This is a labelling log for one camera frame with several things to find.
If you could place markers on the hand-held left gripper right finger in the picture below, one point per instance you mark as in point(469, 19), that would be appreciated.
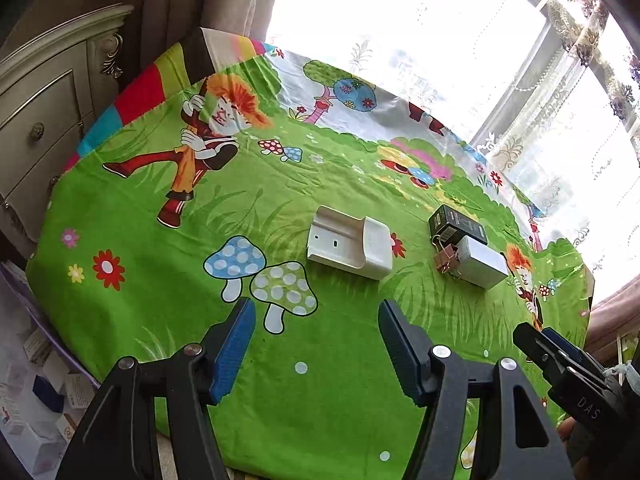
point(400, 350)

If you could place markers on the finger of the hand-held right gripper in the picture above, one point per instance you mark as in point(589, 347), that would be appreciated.
point(570, 345)
point(537, 347)

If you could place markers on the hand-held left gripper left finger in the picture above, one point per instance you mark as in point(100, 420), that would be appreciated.
point(231, 350)

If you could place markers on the purple storage box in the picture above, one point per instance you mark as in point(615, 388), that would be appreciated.
point(30, 305)

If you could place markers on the person's right hand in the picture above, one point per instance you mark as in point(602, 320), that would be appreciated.
point(566, 430)

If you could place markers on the pinkish brown upholstered furniture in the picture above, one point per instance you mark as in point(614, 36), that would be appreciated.
point(615, 310)

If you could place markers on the white grey box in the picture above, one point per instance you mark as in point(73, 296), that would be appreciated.
point(482, 262)

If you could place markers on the rose gold binder clip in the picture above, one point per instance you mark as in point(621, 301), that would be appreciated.
point(446, 259)

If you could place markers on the white open tray box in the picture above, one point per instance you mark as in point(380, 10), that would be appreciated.
point(345, 242)

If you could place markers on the black box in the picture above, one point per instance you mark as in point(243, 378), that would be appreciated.
point(457, 222)

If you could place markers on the green cartoon printed blanket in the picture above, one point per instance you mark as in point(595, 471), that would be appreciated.
point(320, 170)

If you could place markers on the white lace sheer curtain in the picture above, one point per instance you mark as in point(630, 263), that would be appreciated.
point(500, 60)

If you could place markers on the white carved dresser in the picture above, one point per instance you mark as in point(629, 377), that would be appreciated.
point(45, 110)

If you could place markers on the brown curtain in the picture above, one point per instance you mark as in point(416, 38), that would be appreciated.
point(215, 0)

